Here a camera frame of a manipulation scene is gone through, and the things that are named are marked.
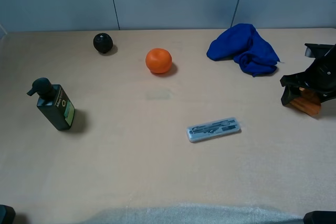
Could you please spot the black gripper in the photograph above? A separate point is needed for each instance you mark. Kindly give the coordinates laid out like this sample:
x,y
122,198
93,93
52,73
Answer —
x,y
318,77

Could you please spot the orange waffle piece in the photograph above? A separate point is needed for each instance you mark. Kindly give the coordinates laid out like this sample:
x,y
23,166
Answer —
x,y
308,102

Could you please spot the black object bottom right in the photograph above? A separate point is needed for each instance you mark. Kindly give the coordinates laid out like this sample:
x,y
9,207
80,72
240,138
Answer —
x,y
320,217

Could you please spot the black object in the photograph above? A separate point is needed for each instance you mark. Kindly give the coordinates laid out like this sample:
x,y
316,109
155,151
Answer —
x,y
320,217
7,214

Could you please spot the black object bottom left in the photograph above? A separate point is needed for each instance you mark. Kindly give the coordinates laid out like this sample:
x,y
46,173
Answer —
x,y
7,214

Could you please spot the blue cloth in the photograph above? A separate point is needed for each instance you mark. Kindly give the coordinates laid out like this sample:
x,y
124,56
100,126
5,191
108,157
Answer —
x,y
243,44

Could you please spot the clear compass case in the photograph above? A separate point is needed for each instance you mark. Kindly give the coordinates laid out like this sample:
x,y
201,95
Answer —
x,y
206,131

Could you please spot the orange fruit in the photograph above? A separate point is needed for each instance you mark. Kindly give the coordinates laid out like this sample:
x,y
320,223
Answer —
x,y
158,60

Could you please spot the black ball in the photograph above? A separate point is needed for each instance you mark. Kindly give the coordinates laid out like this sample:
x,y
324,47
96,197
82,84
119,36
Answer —
x,y
103,43

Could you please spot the black pump bottle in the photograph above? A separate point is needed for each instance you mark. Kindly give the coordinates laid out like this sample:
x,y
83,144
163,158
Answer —
x,y
53,103

